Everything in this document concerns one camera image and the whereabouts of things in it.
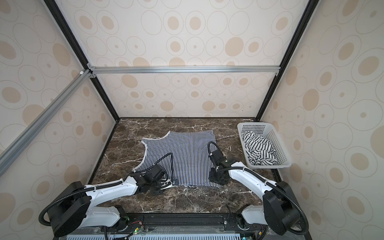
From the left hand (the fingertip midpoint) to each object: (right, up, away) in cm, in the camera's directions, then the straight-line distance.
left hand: (168, 184), depth 85 cm
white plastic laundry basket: (+66, +31, +20) cm, 76 cm away
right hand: (+28, +3, -1) cm, 28 cm away
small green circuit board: (-13, -17, -15) cm, 25 cm away
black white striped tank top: (+57, +18, +9) cm, 60 cm away
